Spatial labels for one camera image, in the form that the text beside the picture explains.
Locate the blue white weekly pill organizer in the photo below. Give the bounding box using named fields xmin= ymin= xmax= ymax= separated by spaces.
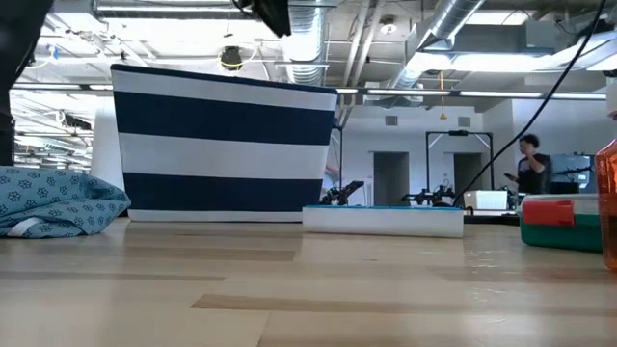
xmin=302 ymin=204 xmax=466 ymax=239

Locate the blue patterned cloth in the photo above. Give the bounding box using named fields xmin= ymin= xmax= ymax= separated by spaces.
xmin=0 ymin=166 xmax=132 ymax=240

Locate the green box with red latch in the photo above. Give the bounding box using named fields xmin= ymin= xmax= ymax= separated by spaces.
xmin=519 ymin=193 xmax=604 ymax=254

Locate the amber pill bottle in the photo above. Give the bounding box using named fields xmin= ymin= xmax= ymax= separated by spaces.
xmin=594 ymin=138 xmax=617 ymax=272

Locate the navy white striped fabric basket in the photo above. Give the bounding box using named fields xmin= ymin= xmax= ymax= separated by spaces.
xmin=109 ymin=63 xmax=339 ymax=224

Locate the person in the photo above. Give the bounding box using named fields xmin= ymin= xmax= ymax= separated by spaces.
xmin=503 ymin=133 xmax=553 ymax=197

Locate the dark monitor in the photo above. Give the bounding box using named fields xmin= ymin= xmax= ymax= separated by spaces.
xmin=550 ymin=153 xmax=598 ymax=195

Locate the black hanging cable reel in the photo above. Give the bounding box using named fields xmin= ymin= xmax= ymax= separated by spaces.
xmin=219 ymin=45 xmax=245 ymax=73

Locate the black background post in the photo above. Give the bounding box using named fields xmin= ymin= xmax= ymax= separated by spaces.
xmin=331 ymin=125 xmax=344 ymax=206

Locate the yellow hanging cord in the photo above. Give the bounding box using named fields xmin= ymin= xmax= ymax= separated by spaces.
xmin=437 ymin=70 xmax=448 ymax=121

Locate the black background rig frame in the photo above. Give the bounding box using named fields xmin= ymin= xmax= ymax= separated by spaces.
xmin=425 ymin=129 xmax=495 ymax=206

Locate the black cable to right arm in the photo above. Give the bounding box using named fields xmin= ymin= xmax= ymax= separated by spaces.
xmin=451 ymin=0 xmax=609 ymax=207

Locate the black aluminium table frame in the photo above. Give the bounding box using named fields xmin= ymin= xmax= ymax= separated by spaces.
xmin=462 ymin=210 xmax=524 ymax=227

